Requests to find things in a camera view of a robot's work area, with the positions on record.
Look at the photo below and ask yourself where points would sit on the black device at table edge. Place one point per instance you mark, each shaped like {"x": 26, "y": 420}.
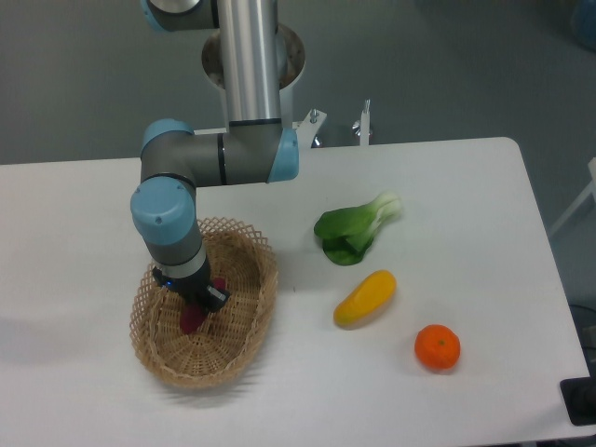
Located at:
{"x": 579, "y": 400}

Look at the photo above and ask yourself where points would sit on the green bok choy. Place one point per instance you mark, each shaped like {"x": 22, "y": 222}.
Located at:
{"x": 347, "y": 233}

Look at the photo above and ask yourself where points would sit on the white frame at right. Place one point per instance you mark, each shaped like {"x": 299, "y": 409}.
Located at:
{"x": 578, "y": 206}

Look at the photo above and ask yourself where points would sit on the orange mandarin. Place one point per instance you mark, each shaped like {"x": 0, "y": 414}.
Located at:
{"x": 437, "y": 347}

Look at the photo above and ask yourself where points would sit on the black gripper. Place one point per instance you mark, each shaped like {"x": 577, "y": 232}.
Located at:
{"x": 196, "y": 287}

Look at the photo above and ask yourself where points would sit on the oval wicker basket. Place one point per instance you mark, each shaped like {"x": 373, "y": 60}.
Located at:
{"x": 224, "y": 345}

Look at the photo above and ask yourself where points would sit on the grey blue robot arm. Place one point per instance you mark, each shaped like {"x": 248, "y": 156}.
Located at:
{"x": 257, "y": 146}

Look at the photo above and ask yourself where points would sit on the purple sweet potato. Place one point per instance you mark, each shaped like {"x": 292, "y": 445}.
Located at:
{"x": 194, "y": 315}

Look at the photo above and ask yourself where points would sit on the yellow mango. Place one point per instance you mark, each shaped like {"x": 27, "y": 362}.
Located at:
{"x": 367, "y": 300}

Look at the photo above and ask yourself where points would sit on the blue object top right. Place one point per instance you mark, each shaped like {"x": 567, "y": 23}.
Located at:
{"x": 583, "y": 23}

